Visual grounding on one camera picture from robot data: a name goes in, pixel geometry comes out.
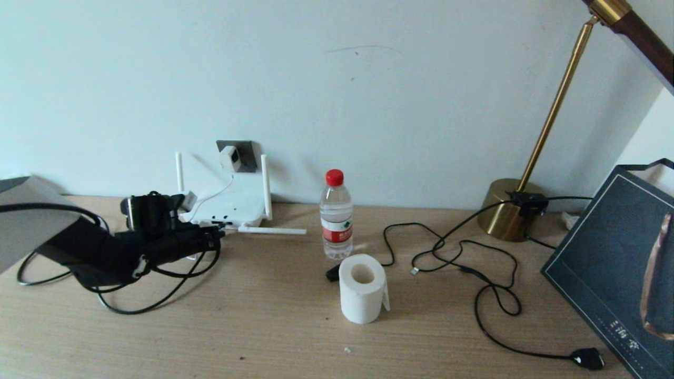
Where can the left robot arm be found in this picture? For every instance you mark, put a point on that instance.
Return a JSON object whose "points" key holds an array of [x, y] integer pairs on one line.
{"points": [[55, 247]]}

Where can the white power adapter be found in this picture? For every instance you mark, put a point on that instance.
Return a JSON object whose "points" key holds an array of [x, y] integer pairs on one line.
{"points": [[230, 158]]}

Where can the white toilet paper roll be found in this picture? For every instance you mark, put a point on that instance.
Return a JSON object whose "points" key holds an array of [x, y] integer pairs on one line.
{"points": [[360, 300]]}

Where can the white wifi router with antennas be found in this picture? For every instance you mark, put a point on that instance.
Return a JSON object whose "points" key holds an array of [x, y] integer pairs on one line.
{"points": [[239, 205]]}

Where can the grey wall socket plate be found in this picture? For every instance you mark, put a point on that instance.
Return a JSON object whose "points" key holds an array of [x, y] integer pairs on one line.
{"points": [[250, 158]]}

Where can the dark teal paper gift bag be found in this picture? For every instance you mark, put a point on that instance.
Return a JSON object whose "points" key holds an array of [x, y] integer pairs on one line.
{"points": [[595, 263]]}

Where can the brass desk lamp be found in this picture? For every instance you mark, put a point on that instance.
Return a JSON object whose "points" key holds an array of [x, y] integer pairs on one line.
{"points": [[500, 216]]}

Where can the clear water bottle red cap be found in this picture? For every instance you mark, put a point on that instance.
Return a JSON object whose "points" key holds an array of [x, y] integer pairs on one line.
{"points": [[337, 221]]}

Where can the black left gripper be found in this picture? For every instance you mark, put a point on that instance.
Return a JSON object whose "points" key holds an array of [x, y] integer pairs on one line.
{"points": [[184, 243]]}

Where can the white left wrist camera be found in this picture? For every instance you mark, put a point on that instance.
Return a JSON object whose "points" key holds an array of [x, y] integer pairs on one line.
{"points": [[187, 200]]}

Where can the small white object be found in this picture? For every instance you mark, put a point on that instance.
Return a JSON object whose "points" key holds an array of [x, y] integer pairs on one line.
{"points": [[568, 221]]}

